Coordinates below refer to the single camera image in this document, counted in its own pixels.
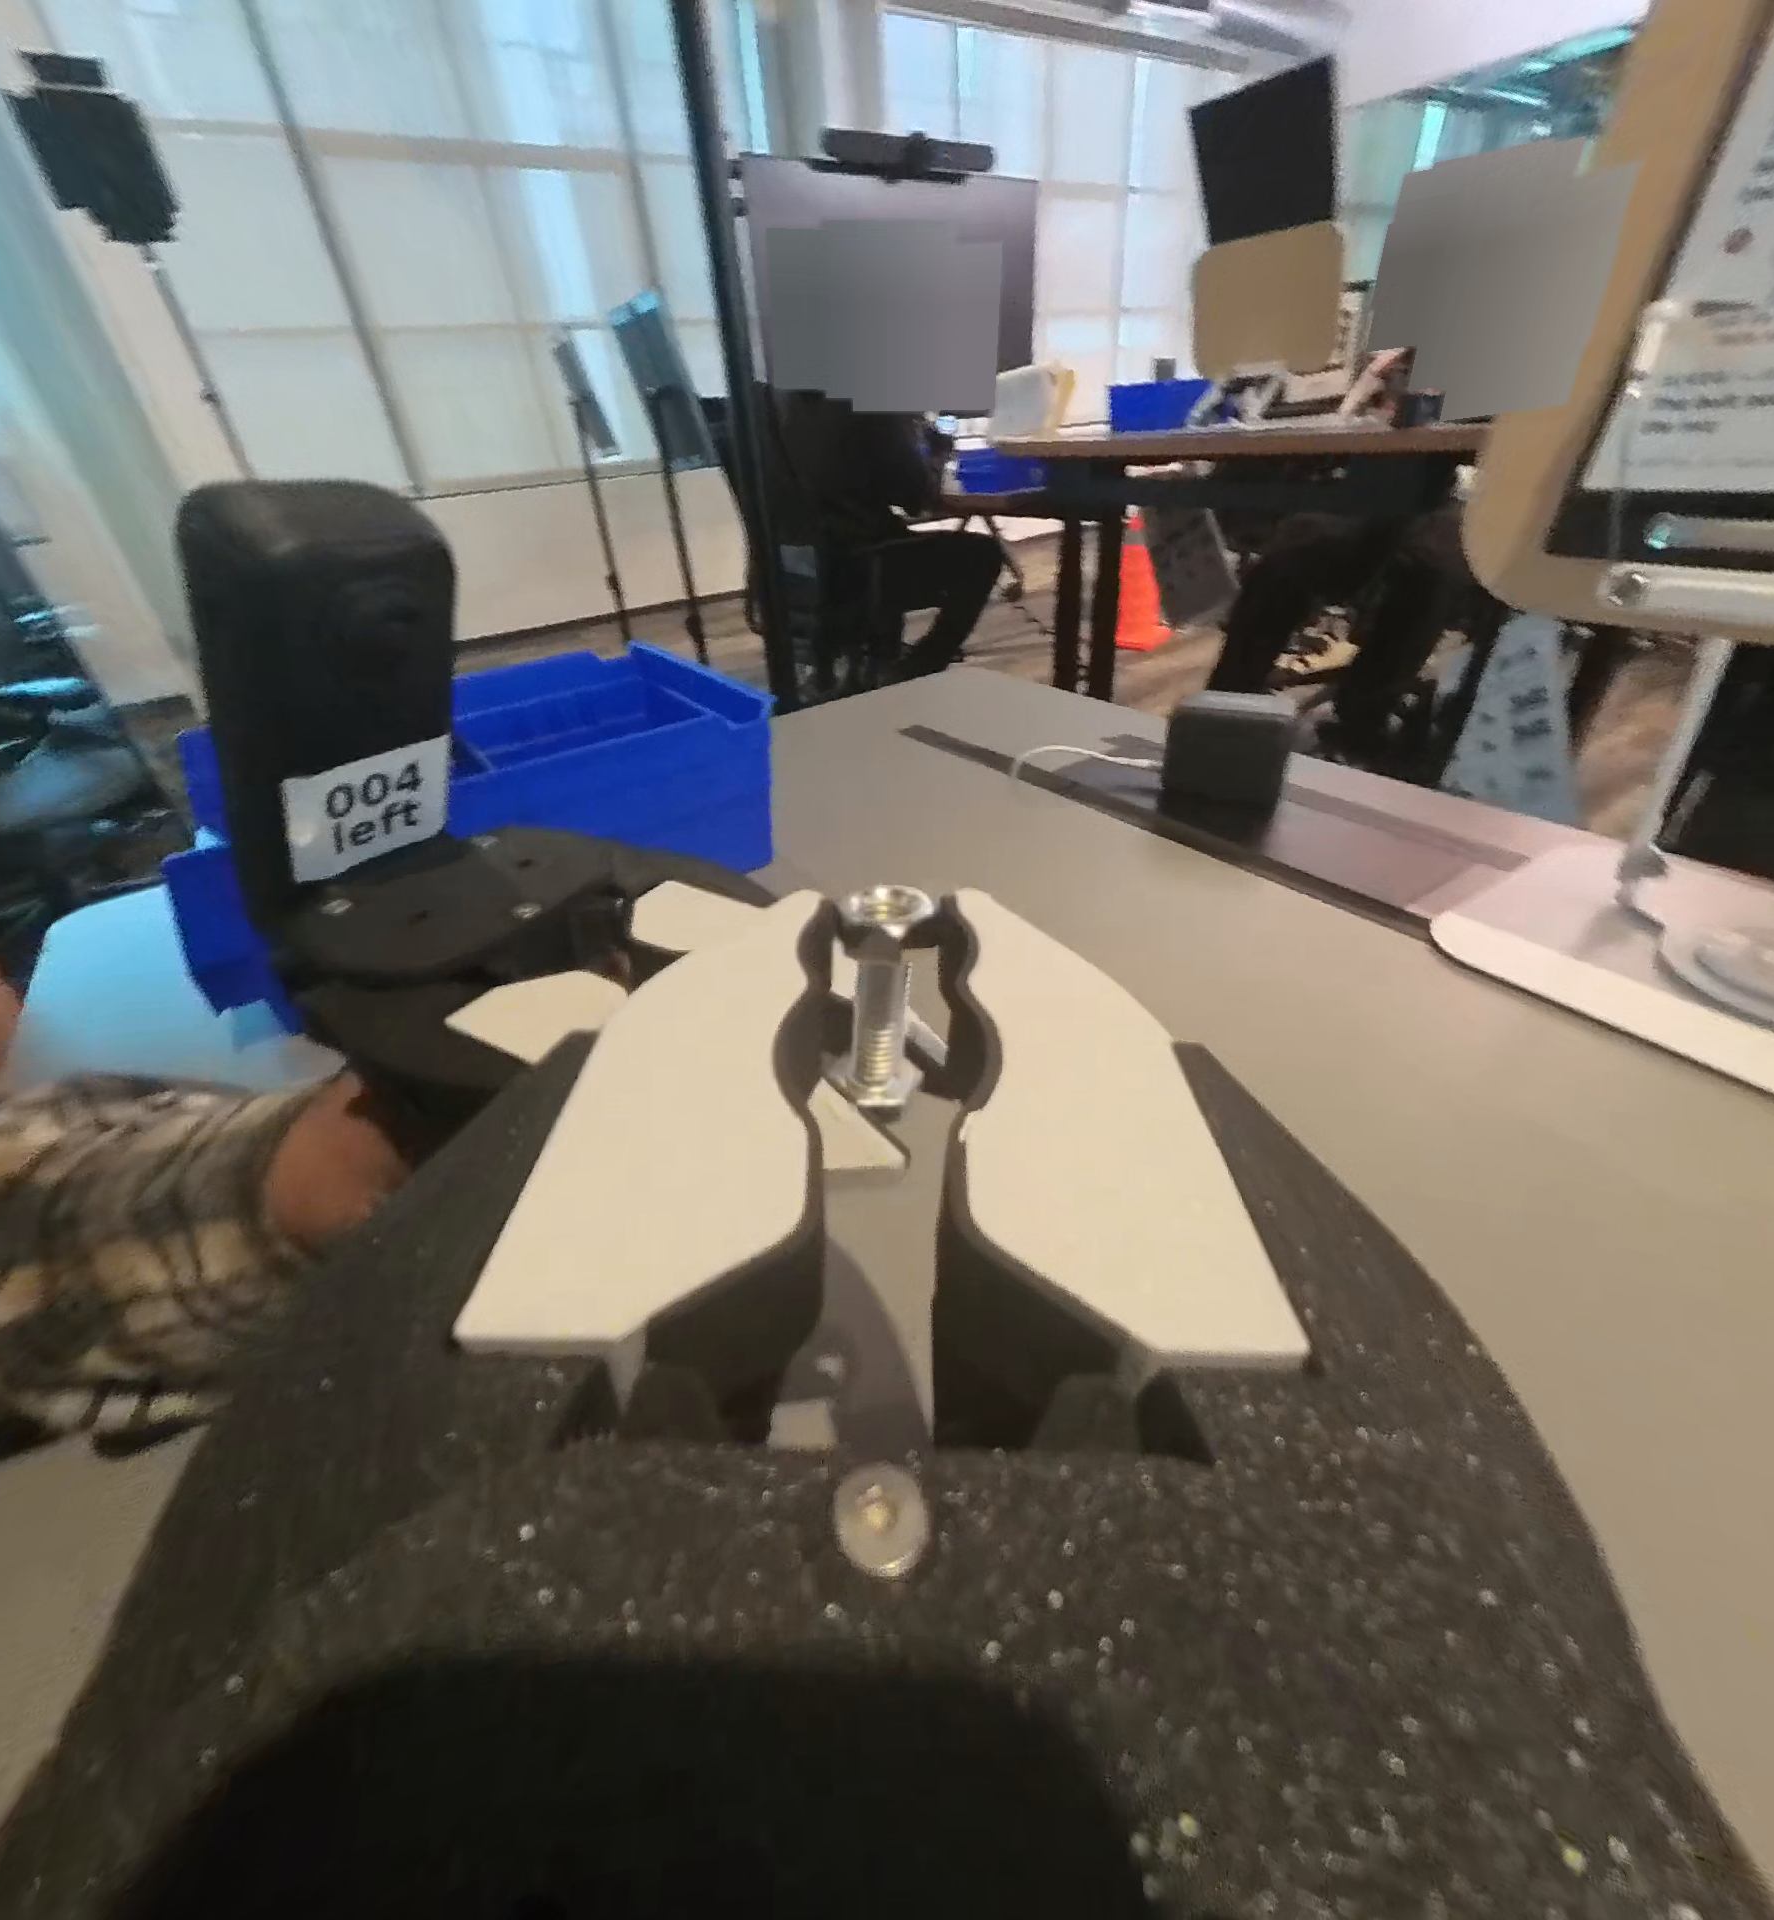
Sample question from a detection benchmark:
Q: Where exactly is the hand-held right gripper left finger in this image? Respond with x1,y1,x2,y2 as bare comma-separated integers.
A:
451,887,833,1372

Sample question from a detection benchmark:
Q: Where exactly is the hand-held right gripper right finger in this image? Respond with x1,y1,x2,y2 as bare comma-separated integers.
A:
933,887,1313,1372

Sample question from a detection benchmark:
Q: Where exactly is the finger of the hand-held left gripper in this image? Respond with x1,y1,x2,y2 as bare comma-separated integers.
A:
444,971,632,1071
630,881,780,964

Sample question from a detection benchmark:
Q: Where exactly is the blue plastic parts bin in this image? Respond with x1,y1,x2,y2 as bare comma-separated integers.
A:
159,642,777,1040

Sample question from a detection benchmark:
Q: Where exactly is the silver hex bolt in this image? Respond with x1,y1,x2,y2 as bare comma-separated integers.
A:
831,885,941,1109

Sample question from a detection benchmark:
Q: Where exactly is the silver hex nut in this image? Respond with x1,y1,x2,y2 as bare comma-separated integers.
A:
825,1048,929,1114

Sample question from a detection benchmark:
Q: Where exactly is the person's left forearm plaid sleeve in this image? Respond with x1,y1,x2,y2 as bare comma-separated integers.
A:
0,1076,322,1482

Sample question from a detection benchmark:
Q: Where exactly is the person's left hand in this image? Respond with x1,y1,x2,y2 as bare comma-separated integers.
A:
275,1068,411,1246

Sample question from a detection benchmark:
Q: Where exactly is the small monitor on black stand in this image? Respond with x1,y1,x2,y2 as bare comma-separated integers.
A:
550,330,638,651

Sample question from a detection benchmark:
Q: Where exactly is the large monitor on black stand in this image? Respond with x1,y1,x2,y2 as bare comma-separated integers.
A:
608,293,719,666

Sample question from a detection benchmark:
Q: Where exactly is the dark grey power adapter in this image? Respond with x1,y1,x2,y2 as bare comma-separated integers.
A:
1159,690,1303,822

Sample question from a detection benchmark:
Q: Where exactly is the white document stand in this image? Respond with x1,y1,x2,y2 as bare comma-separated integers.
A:
1432,0,1774,1129

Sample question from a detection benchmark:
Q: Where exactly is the orange traffic cone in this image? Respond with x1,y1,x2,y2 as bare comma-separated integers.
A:
1116,510,1176,656

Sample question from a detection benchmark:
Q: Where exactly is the small printed card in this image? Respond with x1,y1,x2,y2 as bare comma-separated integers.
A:
1440,615,1581,830

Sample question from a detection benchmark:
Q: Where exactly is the grey patterned board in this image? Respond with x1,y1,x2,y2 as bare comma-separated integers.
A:
1150,510,1238,628

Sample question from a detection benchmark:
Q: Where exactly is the large black display screen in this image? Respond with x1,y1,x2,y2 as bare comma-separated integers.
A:
737,151,1043,418

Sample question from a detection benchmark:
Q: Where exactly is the wooden desk with black legs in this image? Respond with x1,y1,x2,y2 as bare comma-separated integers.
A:
992,419,1493,702

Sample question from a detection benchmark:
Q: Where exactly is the black webcam bar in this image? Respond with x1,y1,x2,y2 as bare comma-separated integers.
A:
822,127,998,187

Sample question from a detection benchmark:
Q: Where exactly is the beige board document stand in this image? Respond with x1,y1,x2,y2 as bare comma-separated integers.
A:
1190,223,1355,418

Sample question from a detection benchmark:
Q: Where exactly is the printed instruction sheet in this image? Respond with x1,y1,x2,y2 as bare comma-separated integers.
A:
1578,0,1774,500

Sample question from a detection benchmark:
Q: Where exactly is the black slanted frame pole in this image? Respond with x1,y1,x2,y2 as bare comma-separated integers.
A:
671,0,816,709

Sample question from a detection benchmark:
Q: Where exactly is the black tripod with camera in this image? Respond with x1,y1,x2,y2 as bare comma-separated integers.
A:
3,52,254,484

